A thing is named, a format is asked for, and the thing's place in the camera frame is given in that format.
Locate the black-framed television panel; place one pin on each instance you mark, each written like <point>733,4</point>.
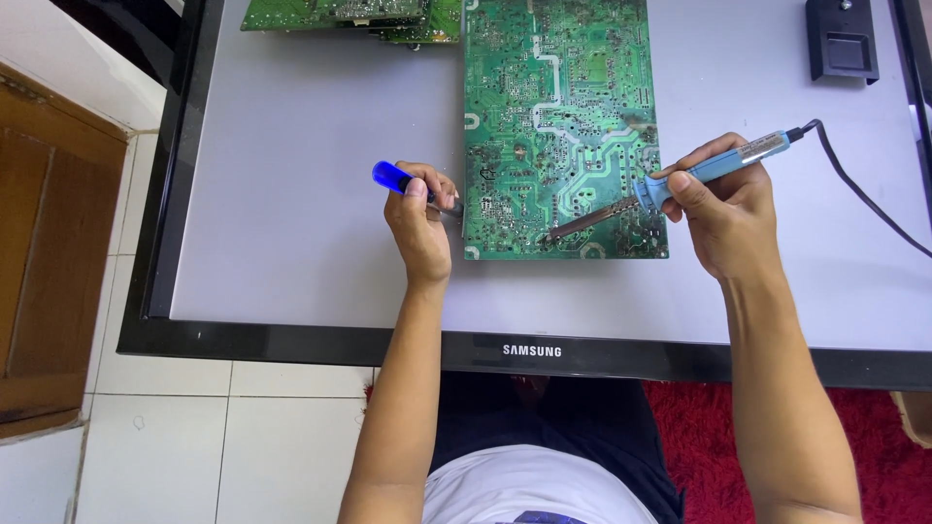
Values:
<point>291,218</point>

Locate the black flat panel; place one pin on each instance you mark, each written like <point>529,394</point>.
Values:
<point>124,36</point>

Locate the black plastic stand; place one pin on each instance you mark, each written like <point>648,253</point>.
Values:
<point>843,47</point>

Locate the light blue soldering iron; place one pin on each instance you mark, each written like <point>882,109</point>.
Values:
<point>717,166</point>

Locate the person's black shorts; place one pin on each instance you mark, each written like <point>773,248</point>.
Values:
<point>582,411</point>

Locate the large green circuit board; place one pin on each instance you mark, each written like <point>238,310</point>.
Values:
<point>560,109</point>

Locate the person's right hand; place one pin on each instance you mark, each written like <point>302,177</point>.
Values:
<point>728,215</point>

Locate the person's white shirt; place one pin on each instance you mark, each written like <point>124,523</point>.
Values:
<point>531,484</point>

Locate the person's left hand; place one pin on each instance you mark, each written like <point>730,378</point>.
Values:
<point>422,233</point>

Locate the red shaggy rug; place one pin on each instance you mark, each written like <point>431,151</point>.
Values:
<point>728,458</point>

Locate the tan wooden furniture piece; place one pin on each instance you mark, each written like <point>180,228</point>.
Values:
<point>914,418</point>

